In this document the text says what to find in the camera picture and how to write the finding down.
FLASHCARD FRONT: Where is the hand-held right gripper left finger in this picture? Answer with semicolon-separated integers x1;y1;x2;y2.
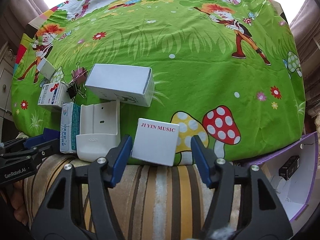
31;134;133;240

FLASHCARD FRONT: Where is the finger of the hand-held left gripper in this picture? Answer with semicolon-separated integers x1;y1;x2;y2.
0;134;48;154
0;140;60;165

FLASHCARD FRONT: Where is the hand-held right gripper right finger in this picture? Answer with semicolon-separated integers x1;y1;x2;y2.
190;135;293;240

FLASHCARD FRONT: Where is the dark blue box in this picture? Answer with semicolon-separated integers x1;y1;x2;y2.
43;127;62;143

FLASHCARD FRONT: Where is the teal and white box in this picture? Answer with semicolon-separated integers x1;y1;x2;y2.
59;102;82;153

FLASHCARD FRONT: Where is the white plastic holder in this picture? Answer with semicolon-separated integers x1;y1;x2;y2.
75;100;121;162

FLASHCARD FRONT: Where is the white cube box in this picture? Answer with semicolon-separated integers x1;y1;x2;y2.
131;117;180;167

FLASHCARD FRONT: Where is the white medicine box red print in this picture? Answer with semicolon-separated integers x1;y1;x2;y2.
37;82;69;112

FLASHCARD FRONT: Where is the small white box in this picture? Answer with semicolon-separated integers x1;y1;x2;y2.
36;58;56;78

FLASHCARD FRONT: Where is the large white cardboard box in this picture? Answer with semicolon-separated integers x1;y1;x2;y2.
84;64;155;107

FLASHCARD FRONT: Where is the black product box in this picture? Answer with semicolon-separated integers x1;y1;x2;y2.
278;155;300;180

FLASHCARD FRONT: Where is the purple cardboard box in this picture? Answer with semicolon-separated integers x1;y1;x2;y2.
244;132;319;223

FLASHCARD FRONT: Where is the black binder clip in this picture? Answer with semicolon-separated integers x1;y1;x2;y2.
60;79;87;100

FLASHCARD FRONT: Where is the white carved dresser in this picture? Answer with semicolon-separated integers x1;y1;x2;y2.
0;42;15;120

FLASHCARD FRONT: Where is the pink binder clip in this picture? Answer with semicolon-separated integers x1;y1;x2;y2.
71;62;88;83

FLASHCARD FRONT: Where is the green cartoon printed bedsheet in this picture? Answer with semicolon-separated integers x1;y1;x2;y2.
11;0;307;167

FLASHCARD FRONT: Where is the mauve patterned curtain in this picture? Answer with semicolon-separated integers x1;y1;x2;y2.
287;0;320;55

